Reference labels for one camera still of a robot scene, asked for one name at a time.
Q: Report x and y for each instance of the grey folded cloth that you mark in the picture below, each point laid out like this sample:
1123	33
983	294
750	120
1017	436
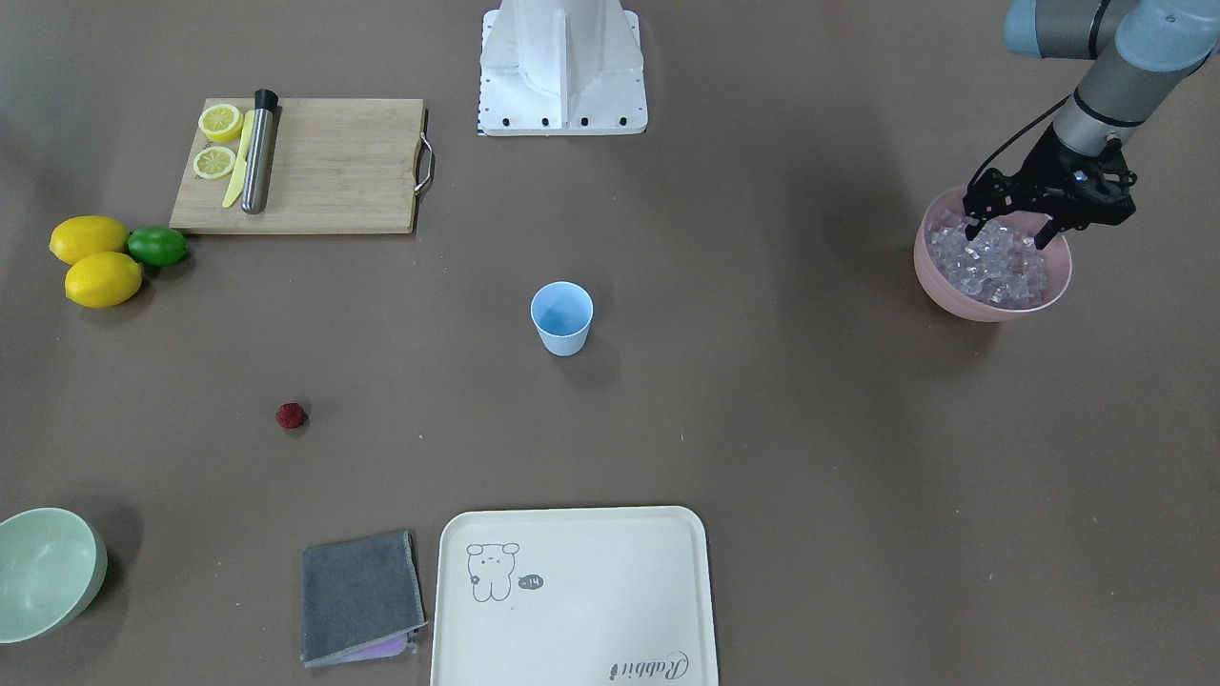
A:
361	600

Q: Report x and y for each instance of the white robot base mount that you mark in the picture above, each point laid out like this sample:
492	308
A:
561	68

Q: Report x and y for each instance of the lower lemon half slice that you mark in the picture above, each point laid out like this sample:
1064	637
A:
213	162

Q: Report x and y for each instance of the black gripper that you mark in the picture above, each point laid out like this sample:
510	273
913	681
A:
1048	159

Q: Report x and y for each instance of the pile of clear ice cubes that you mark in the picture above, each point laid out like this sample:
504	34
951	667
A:
1000	267

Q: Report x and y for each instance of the green lime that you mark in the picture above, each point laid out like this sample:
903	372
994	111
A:
157	246

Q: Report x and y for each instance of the wooden cutting board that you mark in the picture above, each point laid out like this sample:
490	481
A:
340	166

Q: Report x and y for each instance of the lower whole yellow lemon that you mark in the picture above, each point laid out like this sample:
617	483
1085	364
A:
103	280

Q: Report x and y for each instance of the yellow plastic knife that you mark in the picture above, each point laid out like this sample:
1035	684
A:
239	172

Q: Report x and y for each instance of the light blue plastic cup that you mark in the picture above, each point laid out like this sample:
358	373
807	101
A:
562	313

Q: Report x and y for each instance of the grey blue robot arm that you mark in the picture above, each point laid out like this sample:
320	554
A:
1138	52

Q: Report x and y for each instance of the red strawberry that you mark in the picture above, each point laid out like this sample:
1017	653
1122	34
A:
291	416

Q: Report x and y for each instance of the upper whole yellow lemon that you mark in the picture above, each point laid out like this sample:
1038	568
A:
82	236

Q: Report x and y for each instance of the lemon half slice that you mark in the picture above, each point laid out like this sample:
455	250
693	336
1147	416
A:
221	123
213	162

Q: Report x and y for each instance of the upper lemon half slice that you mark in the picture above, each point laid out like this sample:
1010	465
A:
221	123

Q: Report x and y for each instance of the pale green bowl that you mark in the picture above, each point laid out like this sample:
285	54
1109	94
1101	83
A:
53	564

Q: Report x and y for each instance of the whole yellow lemon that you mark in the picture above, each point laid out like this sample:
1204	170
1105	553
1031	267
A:
82	236
103	280

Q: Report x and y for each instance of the pink bowl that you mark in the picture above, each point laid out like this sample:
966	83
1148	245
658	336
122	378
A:
1057	255

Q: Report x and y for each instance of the cream rabbit tray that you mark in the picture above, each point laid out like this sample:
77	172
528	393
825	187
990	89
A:
576	596

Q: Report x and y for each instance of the steel muddler black tip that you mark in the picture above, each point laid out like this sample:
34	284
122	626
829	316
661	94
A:
260	152

